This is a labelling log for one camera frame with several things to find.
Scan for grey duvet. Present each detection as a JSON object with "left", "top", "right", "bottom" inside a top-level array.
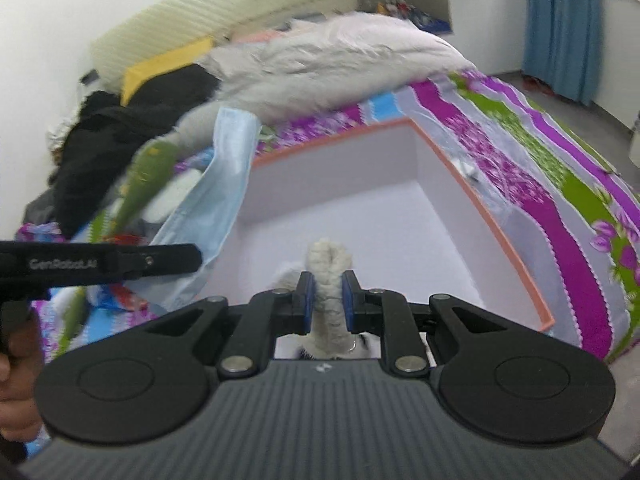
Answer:
[{"left": 197, "top": 12, "right": 476, "bottom": 126}]

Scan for black garment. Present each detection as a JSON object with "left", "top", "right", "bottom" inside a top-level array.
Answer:
[{"left": 47, "top": 65, "right": 221, "bottom": 238}]

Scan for person's left hand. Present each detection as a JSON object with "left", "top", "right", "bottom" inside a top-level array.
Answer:
[{"left": 0, "top": 317, "right": 47, "bottom": 443}]

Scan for cream fuzzy plush keychain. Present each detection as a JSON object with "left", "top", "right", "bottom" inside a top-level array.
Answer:
[{"left": 275, "top": 237, "right": 371, "bottom": 361}]

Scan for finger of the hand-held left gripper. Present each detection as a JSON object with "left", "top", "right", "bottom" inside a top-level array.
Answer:
[{"left": 117, "top": 242, "right": 204, "bottom": 279}]

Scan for long green plush toy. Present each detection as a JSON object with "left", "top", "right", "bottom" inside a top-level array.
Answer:
[{"left": 57, "top": 280, "right": 98, "bottom": 346}]

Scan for blue curtain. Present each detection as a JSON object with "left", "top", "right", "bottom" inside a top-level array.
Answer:
[{"left": 522, "top": 0, "right": 603, "bottom": 106}]

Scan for striped floral bedsheet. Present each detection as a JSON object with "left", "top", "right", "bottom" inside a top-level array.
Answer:
[{"left": 15, "top": 70, "right": 640, "bottom": 366}]

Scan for blue face mask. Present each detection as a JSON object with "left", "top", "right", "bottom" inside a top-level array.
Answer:
[{"left": 150, "top": 106, "right": 263, "bottom": 311}]

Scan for orange cardboard box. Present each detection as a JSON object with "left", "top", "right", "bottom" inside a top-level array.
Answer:
[{"left": 200, "top": 119, "right": 556, "bottom": 361}]

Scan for yellow pillow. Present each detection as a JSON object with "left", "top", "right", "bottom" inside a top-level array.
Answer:
[{"left": 120, "top": 37, "right": 213, "bottom": 103}]

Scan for red candy wrapper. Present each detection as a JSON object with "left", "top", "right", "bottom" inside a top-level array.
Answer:
[{"left": 95, "top": 287, "right": 151, "bottom": 313}]

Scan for pink pillow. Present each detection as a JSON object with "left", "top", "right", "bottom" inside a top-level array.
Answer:
[{"left": 232, "top": 27, "right": 281, "bottom": 43}]

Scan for cream quilted headboard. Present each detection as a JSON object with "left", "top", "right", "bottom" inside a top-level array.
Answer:
[{"left": 92, "top": 0, "right": 361, "bottom": 86}]

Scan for green gourd plush toy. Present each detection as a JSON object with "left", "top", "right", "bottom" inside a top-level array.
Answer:
[{"left": 107, "top": 137, "right": 181, "bottom": 236}]

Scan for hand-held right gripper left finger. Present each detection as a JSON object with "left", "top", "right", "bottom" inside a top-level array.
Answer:
[{"left": 132, "top": 270, "right": 317, "bottom": 380}]

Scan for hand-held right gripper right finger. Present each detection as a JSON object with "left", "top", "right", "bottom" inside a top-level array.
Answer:
[{"left": 340, "top": 270, "right": 507, "bottom": 377}]

